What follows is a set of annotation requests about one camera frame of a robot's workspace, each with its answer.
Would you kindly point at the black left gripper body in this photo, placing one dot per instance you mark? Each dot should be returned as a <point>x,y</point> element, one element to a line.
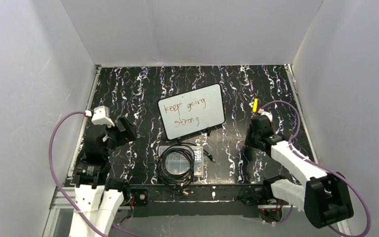
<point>124,127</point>

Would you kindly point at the small white whiteboard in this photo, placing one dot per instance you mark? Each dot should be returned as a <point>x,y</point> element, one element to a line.
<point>193,111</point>

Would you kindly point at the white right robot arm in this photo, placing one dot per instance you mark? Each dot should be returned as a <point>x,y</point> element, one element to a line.
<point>323,197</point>

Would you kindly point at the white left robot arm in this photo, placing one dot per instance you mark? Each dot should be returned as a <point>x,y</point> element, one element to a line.
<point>97,196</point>

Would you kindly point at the clear plastic parts box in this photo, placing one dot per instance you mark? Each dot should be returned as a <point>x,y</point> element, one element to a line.
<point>180,159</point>

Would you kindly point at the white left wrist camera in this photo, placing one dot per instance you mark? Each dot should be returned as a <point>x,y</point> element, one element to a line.
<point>101,116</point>

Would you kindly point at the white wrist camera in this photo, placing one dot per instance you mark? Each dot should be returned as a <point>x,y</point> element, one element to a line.
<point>101,116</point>
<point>265,113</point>

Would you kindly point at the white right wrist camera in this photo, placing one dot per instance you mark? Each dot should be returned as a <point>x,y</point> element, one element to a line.
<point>265,113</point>

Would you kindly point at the aluminium front rail frame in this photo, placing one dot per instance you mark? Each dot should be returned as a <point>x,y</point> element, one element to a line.
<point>248,194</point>

